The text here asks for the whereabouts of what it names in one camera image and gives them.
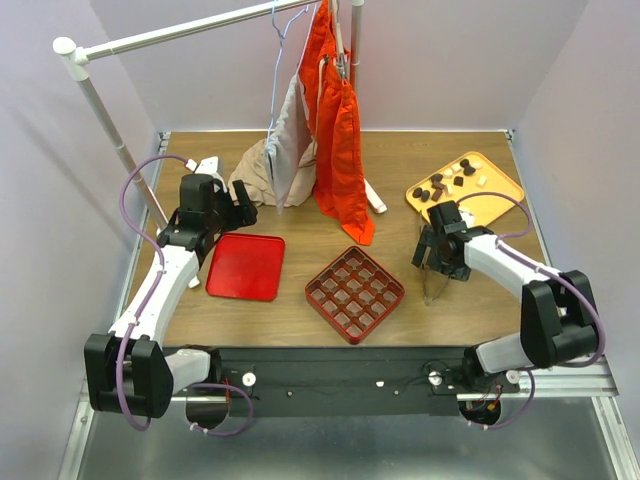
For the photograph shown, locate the metal tongs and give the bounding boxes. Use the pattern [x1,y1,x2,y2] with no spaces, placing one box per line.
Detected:
[418,221,449,307]

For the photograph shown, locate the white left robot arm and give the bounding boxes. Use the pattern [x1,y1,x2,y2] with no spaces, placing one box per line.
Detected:
[84,174,257,421]

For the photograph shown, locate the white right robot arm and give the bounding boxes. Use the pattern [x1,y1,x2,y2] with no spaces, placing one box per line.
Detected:
[412,201,606,392]

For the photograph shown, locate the red chocolate box tray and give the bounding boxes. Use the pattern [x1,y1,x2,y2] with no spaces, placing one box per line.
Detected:
[305,246,405,345]

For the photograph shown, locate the beige crumpled cloth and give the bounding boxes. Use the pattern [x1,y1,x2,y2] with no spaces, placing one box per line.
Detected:
[228,139,316,207]

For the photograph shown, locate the red tin lid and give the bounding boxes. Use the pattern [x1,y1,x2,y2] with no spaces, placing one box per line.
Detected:
[205,233,286,302]

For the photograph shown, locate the grey hanging towel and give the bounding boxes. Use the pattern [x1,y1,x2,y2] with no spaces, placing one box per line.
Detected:
[264,74,316,214]

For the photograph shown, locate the yellow plastic tray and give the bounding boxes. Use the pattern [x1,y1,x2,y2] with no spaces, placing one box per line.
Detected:
[405,151,525,226]

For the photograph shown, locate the orange hanging shorts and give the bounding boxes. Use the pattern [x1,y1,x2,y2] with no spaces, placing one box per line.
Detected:
[298,1,375,245]

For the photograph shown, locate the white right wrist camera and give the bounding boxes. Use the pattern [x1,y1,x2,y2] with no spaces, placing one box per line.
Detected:
[459,208,475,228]

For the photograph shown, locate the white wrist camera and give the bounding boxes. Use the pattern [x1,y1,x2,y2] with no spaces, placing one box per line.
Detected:
[459,208,475,228]
[185,156,224,183]

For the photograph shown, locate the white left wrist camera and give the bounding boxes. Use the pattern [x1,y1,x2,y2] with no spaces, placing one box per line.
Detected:
[185,156,224,183]

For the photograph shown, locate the blue wire hanger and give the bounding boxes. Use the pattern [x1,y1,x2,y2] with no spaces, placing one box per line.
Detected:
[267,0,310,146]

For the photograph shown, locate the white clothes rack frame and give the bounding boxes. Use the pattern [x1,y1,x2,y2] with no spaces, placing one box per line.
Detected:
[52,0,389,291]

